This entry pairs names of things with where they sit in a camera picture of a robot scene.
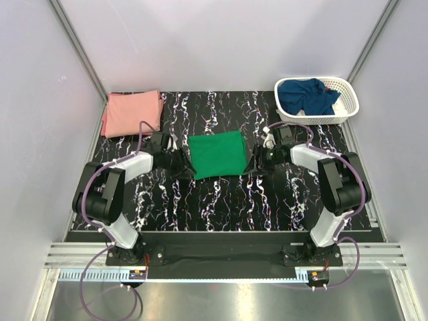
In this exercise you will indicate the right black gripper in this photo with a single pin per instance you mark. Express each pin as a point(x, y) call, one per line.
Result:
point(259, 151)

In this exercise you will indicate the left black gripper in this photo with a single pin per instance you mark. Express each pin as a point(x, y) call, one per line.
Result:
point(182, 166)

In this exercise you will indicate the green t shirt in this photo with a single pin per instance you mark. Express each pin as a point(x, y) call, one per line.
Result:
point(218, 155)

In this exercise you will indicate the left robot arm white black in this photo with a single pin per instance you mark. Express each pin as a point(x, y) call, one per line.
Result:
point(99, 197)

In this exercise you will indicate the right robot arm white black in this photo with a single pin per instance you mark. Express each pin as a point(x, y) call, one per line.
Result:
point(342, 182)

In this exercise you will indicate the black marble pattern mat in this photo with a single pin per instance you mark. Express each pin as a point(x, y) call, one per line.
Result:
point(288, 199)

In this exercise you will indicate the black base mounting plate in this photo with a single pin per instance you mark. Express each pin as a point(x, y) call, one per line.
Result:
point(253, 253)

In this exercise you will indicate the folded pink t shirt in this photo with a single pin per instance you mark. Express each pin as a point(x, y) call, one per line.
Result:
point(124, 112)

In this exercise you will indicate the blue t shirt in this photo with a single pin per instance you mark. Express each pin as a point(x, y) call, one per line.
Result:
point(307, 96)

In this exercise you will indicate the white perforated plastic basket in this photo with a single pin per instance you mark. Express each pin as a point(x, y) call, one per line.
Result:
point(346, 106)

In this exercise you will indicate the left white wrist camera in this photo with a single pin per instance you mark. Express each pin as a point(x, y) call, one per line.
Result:
point(172, 144)

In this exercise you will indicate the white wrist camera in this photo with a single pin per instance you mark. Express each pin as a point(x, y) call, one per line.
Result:
point(172, 144)
point(268, 138)

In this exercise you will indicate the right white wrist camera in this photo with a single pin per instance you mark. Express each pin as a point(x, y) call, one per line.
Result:
point(268, 138)

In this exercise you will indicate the white slotted cable duct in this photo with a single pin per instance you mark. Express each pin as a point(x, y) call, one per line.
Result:
point(136, 276)

